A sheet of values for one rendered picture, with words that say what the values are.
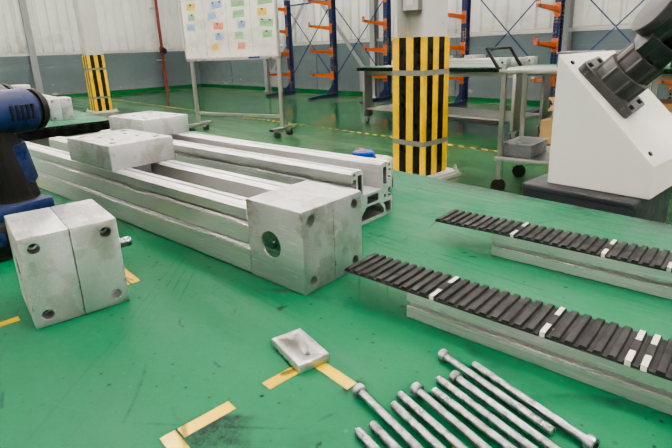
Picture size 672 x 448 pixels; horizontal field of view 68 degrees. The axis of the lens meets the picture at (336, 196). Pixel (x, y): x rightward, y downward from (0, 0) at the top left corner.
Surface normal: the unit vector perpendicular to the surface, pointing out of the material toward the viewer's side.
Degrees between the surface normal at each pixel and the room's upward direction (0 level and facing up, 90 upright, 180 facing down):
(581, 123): 90
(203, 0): 90
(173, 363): 0
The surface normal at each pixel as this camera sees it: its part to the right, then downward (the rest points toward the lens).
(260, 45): -0.47, 0.26
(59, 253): 0.62, 0.20
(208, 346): -0.04, -0.96
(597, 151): -0.75, 0.22
